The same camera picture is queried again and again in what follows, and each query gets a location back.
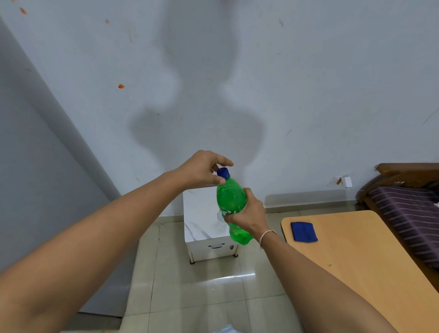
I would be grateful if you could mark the person's right hand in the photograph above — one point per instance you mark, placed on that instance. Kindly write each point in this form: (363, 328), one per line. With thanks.
(252, 218)

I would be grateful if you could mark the person's left hand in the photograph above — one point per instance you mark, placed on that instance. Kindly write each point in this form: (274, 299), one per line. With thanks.
(197, 169)

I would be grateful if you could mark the person's right thumb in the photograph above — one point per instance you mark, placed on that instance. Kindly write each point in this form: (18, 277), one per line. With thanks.
(248, 196)

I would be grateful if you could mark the person's left thumb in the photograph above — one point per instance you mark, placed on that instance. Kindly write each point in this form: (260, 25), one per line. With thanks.
(216, 180)

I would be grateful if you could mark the blue bottle cap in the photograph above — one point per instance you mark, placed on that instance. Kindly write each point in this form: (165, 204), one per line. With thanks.
(224, 173)

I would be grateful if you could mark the green plastic soda bottle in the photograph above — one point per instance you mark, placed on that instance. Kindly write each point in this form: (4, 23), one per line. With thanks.
(231, 199)

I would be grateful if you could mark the person's left forearm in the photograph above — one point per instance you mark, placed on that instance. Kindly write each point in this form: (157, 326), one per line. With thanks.
(85, 247)

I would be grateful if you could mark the person's right forearm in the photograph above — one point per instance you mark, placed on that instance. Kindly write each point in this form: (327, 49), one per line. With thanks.
(315, 291)

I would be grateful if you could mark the clear drinking glass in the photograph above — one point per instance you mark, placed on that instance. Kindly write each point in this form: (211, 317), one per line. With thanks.
(221, 216)

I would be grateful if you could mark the white marble-top side cabinet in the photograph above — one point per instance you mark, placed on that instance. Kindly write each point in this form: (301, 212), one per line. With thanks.
(200, 223)

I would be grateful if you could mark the blue folded cloth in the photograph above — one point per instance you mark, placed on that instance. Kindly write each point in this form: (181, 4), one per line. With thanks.
(304, 232)

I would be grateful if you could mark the white plastic bag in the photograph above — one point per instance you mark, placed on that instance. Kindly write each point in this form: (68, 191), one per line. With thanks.
(226, 329)

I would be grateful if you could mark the purple striped bed sheet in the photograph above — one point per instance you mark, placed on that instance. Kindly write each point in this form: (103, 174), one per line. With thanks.
(411, 216)

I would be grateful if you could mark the grey door panel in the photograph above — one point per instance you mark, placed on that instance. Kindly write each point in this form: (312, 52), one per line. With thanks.
(44, 178)

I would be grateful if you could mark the white wall plug adapter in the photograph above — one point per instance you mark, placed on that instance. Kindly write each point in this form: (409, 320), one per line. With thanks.
(347, 182)

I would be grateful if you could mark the dark wooden bed frame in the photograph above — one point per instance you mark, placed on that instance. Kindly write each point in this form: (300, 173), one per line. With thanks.
(398, 173)

